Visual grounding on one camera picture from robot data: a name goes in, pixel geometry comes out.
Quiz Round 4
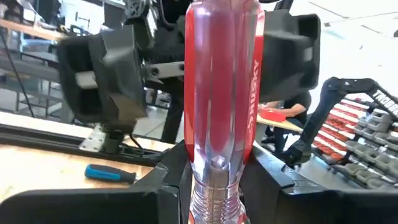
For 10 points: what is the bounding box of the wooden work table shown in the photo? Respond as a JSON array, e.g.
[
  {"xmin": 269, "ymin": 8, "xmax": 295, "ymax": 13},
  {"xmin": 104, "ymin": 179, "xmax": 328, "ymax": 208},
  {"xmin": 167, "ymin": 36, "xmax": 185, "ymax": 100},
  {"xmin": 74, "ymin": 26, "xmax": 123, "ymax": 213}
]
[{"xmin": 256, "ymin": 113, "xmax": 305, "ymax": 134}]

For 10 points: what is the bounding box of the red tray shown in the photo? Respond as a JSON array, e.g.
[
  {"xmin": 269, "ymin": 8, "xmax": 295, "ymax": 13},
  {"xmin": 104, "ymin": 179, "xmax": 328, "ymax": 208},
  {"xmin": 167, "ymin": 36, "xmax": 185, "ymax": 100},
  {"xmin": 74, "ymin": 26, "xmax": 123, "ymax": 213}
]
[{"xmin": 260, "ymin": 108, "xmax": 287, "ymax": 123}]

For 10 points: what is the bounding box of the red grey parts bin rack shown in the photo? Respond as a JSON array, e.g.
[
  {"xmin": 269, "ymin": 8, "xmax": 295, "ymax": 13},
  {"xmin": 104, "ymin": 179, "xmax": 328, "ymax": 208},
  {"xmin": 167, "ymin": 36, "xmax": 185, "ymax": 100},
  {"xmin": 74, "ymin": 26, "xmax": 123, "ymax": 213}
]
[{"xmin": 312, "ymin": 93, "xmax": 398, "ymax": 191}]

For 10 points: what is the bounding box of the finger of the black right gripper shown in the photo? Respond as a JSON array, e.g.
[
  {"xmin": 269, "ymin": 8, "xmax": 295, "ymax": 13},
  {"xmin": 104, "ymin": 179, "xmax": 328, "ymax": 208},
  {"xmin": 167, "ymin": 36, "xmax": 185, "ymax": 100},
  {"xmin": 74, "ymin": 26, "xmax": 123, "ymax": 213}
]
[
  {"xmin": 57, "ymin": 24, "xmax": 147, "ymax": 125},
  {"xmin": 259, "ymin": 12, "xmax": 321, "ymax": 103}
]

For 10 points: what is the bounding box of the person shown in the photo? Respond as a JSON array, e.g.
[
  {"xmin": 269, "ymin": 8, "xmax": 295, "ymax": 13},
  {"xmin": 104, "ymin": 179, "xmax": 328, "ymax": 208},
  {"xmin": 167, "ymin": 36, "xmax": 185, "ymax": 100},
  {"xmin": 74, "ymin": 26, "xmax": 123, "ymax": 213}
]
[{"xmin": 257, "ymin": 91, "xmax": 313, "ymax": 158}]

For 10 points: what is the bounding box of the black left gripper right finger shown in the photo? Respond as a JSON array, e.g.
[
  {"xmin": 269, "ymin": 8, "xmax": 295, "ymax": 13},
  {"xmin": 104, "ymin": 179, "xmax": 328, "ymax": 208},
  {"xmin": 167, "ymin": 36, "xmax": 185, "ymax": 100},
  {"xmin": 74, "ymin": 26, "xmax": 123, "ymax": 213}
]
[{"xmin": 241, "ymin": 143, "xmax": 398, "ymax": 224}]

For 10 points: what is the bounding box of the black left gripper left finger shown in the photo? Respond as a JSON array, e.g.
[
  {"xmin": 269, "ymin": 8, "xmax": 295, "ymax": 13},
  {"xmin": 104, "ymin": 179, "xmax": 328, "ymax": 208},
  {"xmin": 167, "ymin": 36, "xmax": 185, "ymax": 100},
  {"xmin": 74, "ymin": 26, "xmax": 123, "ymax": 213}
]
[{"xmin": 0, "ymin": 141, "xmax": 193, "ymax": 224}]

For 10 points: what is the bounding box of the metal arm base bracket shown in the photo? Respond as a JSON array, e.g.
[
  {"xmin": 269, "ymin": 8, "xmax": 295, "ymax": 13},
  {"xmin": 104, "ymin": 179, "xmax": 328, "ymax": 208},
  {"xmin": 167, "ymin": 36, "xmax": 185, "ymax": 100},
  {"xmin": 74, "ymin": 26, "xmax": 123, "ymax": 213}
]
[{"xmin": 78, "ymin": 123, "xmax": 108, "ymax": 154}]

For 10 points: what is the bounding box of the black aluminium table frame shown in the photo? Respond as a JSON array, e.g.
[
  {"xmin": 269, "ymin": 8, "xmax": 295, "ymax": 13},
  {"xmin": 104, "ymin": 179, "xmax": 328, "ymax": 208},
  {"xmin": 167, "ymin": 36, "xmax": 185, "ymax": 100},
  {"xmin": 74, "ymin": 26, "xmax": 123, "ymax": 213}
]
[{"xmin": 0, "ymin": 122, "xmax": 167, "ymax": 168}]

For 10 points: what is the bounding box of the large red clear Husky screwdriver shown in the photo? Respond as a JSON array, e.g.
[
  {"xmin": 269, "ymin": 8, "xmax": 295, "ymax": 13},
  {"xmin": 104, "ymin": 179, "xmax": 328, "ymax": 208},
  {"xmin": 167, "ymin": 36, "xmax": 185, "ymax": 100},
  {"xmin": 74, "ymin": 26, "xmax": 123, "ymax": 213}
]
[{"xmin": 182, "ymin": 0, "xmax": 266, "ymax": 224}]

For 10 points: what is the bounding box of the blue black handle screwdriver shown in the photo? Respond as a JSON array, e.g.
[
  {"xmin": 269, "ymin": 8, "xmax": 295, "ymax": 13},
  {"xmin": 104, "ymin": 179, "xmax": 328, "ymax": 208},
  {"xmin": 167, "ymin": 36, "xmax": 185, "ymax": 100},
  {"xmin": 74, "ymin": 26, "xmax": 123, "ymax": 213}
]
[{"xmin": 84, "ymin": 163, "xmax": 138, "ymax": 185}]

